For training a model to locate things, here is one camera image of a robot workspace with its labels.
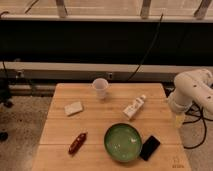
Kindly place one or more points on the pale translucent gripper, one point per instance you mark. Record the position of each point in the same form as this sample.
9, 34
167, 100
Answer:
179, 120

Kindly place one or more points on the red chili pepper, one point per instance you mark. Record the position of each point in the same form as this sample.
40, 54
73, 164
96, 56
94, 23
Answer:
77, 143

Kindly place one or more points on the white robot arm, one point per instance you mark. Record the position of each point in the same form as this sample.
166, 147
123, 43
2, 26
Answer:
191, 86

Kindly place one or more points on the white sponge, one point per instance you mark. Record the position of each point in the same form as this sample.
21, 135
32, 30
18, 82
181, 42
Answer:
73, 108

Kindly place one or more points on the black smartphone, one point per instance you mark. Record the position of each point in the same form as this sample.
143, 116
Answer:
149, 147

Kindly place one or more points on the white plastic bottle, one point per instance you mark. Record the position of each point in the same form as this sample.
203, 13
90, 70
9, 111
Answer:
132, 109

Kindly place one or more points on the green bowl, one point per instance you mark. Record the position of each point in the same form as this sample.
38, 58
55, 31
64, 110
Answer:
122, 142

